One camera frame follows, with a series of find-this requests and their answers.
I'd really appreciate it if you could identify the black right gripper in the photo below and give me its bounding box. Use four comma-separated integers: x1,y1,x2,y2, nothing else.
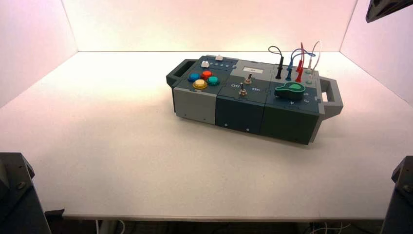
365,0,413,23

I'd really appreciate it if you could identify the green rotary knob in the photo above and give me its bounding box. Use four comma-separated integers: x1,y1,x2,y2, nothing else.
274,82,306,101

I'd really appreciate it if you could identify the grey and teal task box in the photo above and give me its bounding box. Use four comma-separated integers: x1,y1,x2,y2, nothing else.
166,55,344,145

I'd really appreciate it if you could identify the black table clamp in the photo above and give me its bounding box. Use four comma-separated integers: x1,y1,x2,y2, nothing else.
44,209,65,222

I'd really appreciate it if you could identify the white banana plug cable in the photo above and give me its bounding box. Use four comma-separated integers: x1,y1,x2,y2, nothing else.
305,40,322,85

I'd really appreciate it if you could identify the red banana plug cable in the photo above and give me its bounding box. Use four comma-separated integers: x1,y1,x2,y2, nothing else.
295,42,307,83

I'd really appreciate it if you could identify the blue banana plug cable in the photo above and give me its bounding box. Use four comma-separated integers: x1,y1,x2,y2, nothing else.
285,48,317,82

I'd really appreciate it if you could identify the black banana plug cable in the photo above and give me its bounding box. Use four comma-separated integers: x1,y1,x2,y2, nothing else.
268,45,285,80

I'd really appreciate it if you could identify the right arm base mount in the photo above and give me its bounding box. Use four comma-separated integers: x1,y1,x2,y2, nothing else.
380,156,413,234

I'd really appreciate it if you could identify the dark teal box handle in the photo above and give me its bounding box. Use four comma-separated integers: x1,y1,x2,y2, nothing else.
166,59,198,88

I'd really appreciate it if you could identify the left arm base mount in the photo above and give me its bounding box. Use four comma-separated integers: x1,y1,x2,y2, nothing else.
0,152,52,234

